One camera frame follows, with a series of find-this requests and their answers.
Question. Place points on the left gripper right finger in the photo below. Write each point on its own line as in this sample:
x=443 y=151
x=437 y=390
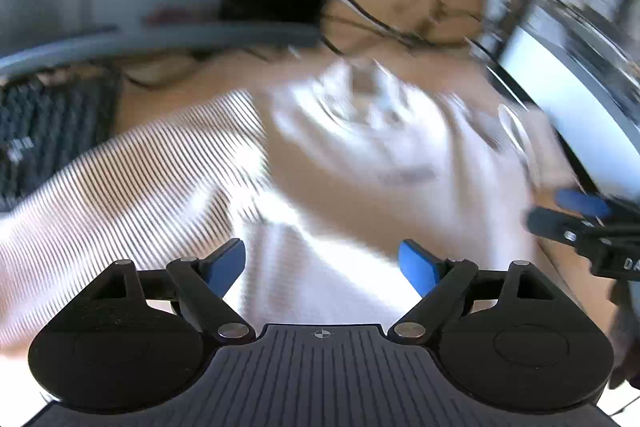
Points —
x=441 y=284

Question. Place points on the white striped long-sleeve shirt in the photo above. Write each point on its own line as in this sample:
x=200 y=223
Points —
x=322 y=179

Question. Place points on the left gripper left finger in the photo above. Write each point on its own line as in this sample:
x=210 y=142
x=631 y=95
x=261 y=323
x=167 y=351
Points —
x=201 y=285

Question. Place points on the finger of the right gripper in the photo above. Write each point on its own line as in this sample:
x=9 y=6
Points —
x=589 y=205

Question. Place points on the black keyboard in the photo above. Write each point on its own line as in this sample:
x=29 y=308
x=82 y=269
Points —
x=44 y=128

